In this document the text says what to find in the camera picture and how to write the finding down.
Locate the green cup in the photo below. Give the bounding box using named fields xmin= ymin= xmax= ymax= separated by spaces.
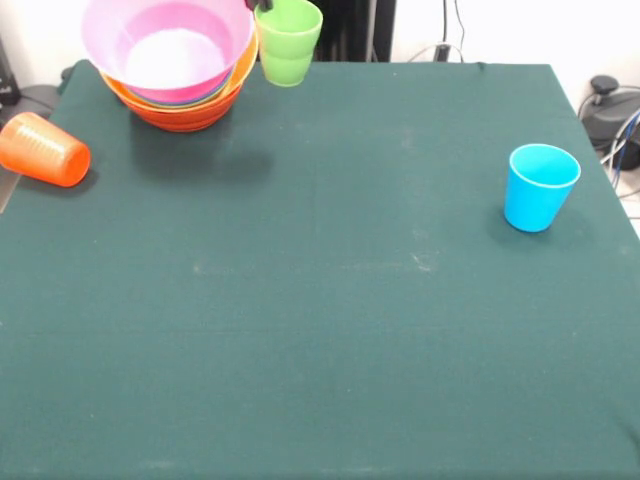
xmin=254 ymin=0 xmax=325 ymax=89

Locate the large orange bowl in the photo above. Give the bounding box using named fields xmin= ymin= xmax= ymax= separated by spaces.
xmin=98 ymin=32 xmax=261 ymax=117

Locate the red-orange bowl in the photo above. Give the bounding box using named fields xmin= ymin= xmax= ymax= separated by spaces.
xmin=116 ymin=89 xmax=237 ymax=134

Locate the large pink bowl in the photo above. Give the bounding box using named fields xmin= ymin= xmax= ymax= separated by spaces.
xmin=81 ymin=0 xmax=257 ymax=104

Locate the red-orange cup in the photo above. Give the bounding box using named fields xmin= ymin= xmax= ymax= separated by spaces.
xmin=0 ymin=111 xmax=92 ymax=189

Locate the light blue cup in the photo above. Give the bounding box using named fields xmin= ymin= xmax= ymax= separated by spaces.
xmin=503 ymin=143 xmax=583 ymax=234

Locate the black stand base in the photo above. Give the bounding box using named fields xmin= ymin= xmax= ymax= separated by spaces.
xmin=578 ymin=74 xmax=640 ymax=151

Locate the dark green tablecloth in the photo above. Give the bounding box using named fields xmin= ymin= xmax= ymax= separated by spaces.
xmin=0 ymin=58 xmax=640 ymax=480

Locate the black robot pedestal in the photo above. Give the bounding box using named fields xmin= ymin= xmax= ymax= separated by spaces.
xmin=249 ymin=0 xmax=397 ymax=63

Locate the black wall cable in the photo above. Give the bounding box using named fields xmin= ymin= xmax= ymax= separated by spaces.
xmin=442 ymin=0 xmax=467 ymax=61

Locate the white and blue cable bundle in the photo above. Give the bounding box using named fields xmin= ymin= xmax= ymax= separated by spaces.
xmin=599 ymin=107 xmax=640 ymax=221

